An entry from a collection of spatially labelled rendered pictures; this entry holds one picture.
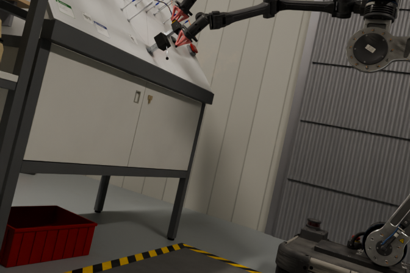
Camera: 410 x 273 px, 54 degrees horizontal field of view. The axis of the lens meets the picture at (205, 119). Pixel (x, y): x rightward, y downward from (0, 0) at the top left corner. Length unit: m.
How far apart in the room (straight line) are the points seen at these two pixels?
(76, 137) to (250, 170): 1.93
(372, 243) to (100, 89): 1.23
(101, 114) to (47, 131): 0.26
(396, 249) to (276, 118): 1.70
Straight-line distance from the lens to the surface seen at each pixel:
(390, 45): 1.90
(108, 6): 1.80
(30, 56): 1.33
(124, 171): 1.83
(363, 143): 3.05
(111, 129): 1.70
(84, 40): 1.48
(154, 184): 3.62
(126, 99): 1.74
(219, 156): 3.34
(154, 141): 1.96
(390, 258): 1.80
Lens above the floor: 0.60
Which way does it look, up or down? 3 degrees up
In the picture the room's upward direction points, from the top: 13 degrees clockwise
